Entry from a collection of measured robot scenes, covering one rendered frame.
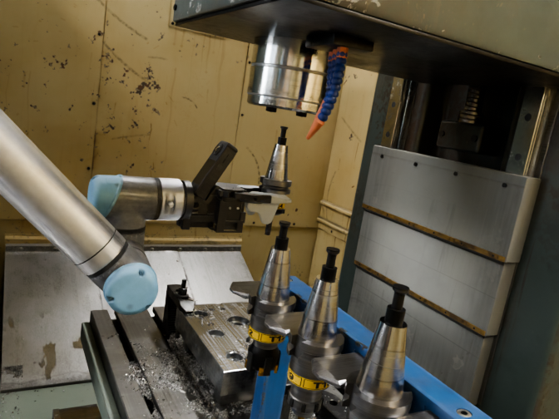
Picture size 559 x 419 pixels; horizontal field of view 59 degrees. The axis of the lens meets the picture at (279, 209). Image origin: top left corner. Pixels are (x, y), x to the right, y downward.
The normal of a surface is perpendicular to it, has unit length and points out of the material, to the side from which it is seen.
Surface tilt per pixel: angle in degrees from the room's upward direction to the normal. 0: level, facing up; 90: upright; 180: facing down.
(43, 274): 24
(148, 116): 90
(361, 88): 90
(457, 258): 92
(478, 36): 90
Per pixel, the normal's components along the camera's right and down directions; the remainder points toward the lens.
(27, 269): 0.33, -0.79
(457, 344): -0.87, -0.05
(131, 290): 0.39, 0.24
